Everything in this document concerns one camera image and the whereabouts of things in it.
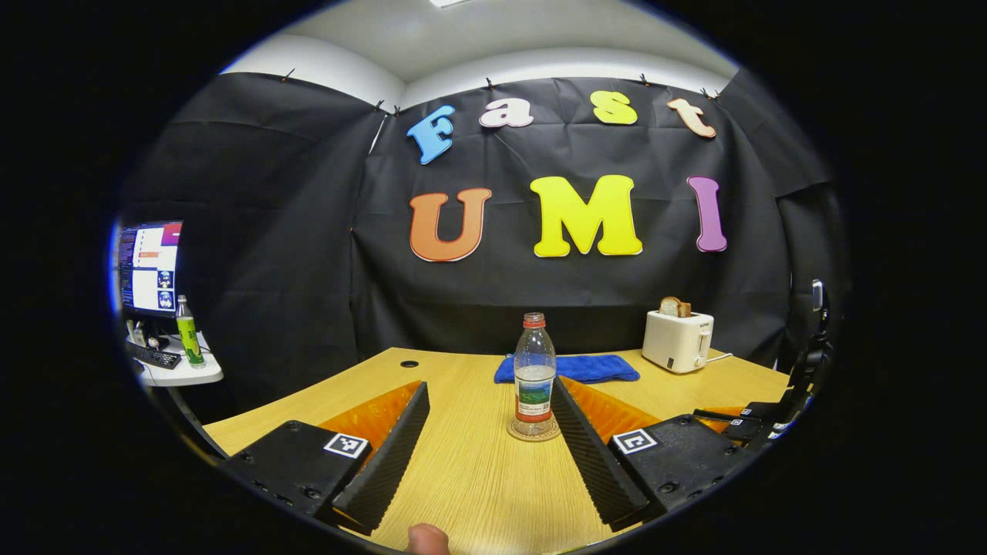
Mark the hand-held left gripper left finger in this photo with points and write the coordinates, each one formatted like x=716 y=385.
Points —
x=389 y=455

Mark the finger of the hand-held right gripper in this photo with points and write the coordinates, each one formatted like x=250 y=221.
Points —
x=732 y=414
x=759 y=430

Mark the green drink bottle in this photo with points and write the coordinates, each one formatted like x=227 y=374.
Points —
x=189 y=335

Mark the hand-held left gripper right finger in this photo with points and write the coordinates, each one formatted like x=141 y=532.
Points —
x=590 y=455

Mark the black backdrop cloth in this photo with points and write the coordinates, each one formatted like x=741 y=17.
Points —
x=293 y=231

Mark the bread slice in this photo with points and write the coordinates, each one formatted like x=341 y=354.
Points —
x=673 y=307

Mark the ceiling light panel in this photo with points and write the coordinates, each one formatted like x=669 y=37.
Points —
x=447 y=2

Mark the white side table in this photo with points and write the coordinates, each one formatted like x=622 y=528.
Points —
x=193 y=375

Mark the round coaster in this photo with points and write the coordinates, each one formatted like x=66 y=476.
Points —
x=515 y=433

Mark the black keyboard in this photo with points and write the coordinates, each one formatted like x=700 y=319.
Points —
x=154 y=356

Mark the computer monitor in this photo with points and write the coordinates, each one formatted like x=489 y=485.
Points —
x=150 y=266

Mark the white toaster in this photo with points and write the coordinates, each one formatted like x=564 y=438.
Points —
x=677 y=343

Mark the clear plastic water bottle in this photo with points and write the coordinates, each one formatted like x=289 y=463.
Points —
x=534 y=370

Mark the blue towel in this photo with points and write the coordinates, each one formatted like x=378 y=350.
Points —
x=594 y=368

